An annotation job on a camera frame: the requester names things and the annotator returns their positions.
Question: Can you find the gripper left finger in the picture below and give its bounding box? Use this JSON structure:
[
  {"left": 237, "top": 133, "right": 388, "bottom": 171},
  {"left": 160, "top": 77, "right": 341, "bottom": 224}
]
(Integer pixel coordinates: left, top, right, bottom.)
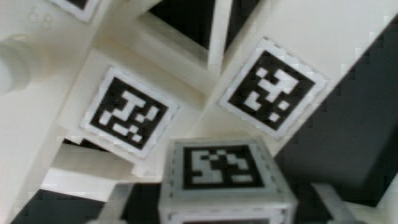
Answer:
[{"left": 87, "top": 183, "right": 134, "bottom": 224}]

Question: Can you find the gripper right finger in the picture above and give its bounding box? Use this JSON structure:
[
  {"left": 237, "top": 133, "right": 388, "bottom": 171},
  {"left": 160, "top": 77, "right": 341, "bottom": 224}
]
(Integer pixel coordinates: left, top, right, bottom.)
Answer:
[{"left": 313, "top": 183, "right": 368, "bottom": 224}]

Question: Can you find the white tagged cube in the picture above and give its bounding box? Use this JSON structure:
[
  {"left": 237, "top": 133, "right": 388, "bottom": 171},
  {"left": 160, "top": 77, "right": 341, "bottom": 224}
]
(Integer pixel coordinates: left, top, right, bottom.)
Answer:
[{"left": 158, "top": 137, "right": 297, "bottom": 224}]

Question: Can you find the white chair back frame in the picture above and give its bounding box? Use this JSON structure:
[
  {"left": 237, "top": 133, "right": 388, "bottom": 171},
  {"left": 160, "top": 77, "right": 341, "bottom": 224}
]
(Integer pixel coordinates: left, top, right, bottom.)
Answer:
[{"left": 0, "top": 0, "right": 398, "bottom": 224}]

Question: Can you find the white chair seat block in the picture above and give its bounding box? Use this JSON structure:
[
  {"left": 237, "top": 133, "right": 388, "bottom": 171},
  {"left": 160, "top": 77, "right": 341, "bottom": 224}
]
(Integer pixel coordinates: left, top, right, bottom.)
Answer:
[{"left": 41, "top": 144, "right": 162, "bottom": 202}]

